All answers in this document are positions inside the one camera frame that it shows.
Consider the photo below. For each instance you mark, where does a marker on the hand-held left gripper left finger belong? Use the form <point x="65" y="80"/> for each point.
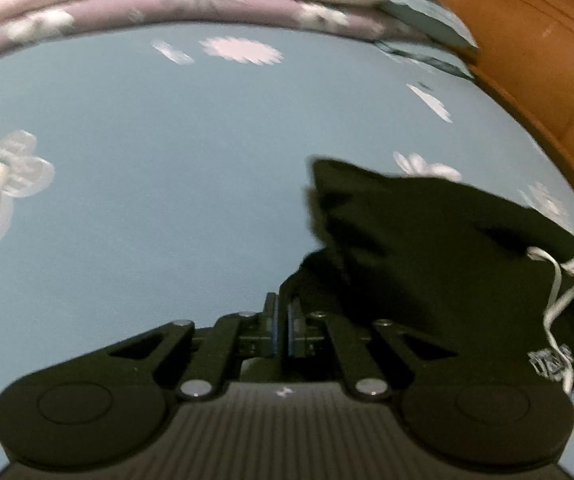
<point x="272" y="327"/>

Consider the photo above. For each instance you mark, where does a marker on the blue pillow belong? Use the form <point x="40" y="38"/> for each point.
<point x="432" y="20"/>
<point x="427" y="59"/>

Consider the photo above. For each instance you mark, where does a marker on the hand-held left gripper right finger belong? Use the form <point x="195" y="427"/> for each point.
<point x="294" y="329"/>

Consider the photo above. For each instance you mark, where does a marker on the blue floral bed sheet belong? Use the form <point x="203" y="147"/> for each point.
<point x="167" y="185"/>

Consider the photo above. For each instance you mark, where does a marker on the wooden headboard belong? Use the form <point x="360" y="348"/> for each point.
<point x="532" y="35"/>

